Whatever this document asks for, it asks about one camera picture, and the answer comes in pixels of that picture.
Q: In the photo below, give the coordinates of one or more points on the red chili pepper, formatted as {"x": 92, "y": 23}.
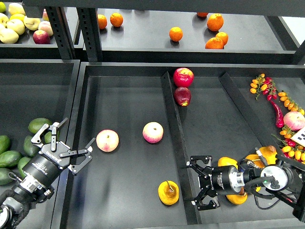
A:
{"x": 279, "y": 118}

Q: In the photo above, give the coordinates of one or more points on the green avocado middle left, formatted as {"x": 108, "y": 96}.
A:
{"x": 10, "y": 158}

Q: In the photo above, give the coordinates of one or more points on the pale yellow apple right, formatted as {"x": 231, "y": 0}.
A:
{"x": 31, "y": 23}

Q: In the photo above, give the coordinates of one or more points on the black tray divider right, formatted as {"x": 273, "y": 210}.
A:
{"x": 260, "y": 131}

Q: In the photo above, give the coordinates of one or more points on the white marker tag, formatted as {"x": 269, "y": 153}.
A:
{"x": 299, "y": 137}

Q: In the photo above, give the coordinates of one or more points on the red apple on shelf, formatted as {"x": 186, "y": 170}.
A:
{"x": 41, "y": 37}

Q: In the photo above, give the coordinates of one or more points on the cherry tomato bunch lower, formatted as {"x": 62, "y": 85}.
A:
{"x": 288, "y": 146}

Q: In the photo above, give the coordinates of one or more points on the pale yellow apple middle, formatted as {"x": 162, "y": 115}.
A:
{"x": 16, "y": 25}

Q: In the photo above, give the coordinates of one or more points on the green avocado lower left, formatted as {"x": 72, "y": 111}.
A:
{"x": 6, "y": 176}

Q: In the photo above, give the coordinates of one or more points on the black shelf upright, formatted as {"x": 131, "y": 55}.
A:
{"x": 88, "y": 22}
{"x": 61, "y": 32}

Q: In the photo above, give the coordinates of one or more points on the black left back shelf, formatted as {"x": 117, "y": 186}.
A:
{"x": 25, "y": 47}

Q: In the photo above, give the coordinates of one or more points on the black shelf upright left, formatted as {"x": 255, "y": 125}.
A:
{"x": 61, "y": 32}

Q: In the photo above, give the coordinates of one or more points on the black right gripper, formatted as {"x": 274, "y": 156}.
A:
{"x": 213, "y": 181}

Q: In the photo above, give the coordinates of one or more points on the pink apple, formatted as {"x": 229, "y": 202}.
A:
{"x": 153, "y": 132}
{"x": 107, "y": 140}

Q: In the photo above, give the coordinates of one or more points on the pink apple left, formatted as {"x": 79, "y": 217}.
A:
{"x": 107, "y": 140}

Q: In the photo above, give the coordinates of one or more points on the yellow pear with brown spot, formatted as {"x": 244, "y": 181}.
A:
{"x": 256, "y": 160}

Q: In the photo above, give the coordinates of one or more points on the light green avocado back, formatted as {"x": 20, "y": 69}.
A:
{"x": 36, "y": 124}

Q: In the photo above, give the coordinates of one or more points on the light green avocado right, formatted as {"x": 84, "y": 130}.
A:
{"x": 47, "y": 137}

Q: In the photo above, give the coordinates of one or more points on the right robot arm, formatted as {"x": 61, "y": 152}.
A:
{"x": 266, "y": 182}

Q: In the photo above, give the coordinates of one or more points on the pale yellow apple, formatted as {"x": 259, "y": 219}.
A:
{"x": 31, "y": 23}
{"x": 8, "y": 36}
{"x": 16, "y": 25}

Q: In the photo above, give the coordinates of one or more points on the dark green avocado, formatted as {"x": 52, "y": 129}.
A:
{"x": 30, "y": 149}

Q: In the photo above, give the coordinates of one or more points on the light green avocado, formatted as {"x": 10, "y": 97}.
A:
{"x": 36, "y": 124}
{"x": 47, "y": 137}

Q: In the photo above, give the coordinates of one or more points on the cherry tomato bunch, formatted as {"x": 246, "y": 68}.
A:
{"x": 263, "y": 85}
{"x": 288, "y": 146}

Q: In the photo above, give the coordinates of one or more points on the pink apple right edge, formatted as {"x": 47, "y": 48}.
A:
{"x": 294, "y": 120}

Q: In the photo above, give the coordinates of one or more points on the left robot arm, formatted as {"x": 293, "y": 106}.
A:
{"x": 36, "y": 187}

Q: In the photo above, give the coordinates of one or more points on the black tray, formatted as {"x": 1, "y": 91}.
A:
{"x": 119, "y": 190}
{"x": 35, "y": 88}

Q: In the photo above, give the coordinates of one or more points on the green avocado front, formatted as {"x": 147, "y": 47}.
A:
{"x": 21, "y": 164}

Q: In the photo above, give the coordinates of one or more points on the dark red apple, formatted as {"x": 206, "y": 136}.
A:
{"x": 182, "y": 96}

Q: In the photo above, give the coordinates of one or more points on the green avocado left edge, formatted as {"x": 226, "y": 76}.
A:
{"x": 4, "y": 143}

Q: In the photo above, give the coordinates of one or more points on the black shelf upright right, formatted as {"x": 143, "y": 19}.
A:
{"x": 88, "y": 22}

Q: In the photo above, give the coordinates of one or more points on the pale pink peach shelf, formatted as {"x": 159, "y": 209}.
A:
{"x": 46, "y": 26}

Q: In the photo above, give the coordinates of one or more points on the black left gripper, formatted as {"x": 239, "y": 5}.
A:
{"x": 53, "y": 158}

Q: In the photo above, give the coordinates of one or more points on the black tray divider left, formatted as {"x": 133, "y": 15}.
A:
{"x": 180, "y": 152}

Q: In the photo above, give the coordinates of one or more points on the black centre tray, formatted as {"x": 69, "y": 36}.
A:
{"x": 119, "y": 190}

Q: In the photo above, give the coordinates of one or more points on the black left tray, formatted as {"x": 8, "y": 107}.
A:
{"x": 35, "y": 88}

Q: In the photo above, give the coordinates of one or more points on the pink peach behind upright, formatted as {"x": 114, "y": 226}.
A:
{"x": 45, "y": 15}

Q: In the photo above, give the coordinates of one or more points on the pink apple centre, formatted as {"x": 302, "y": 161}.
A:
{"x": 153, "y": 132}

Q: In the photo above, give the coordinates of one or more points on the cherry tomato bunch upper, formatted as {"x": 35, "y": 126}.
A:
{"x": 263, "y": 85}

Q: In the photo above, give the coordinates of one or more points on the pale yellow apple front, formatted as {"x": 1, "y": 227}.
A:
{"x": 8, "y": 36}

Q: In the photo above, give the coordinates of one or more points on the black tray divider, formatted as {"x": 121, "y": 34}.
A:
{"x": 180, "y": 152}
{"x": 260, "y": 131}

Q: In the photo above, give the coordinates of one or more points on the bright red apple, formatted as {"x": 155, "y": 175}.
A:
{"x": 183, "y": 77}

